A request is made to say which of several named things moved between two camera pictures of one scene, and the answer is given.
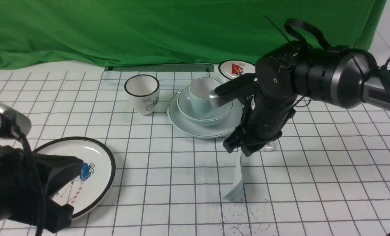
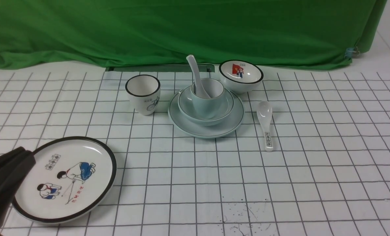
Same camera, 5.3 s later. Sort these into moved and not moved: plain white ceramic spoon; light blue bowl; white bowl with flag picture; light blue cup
Moved: plain white ceramic spoon
Not moved: light blue bowl; white bowl with flag picture; light blue cup
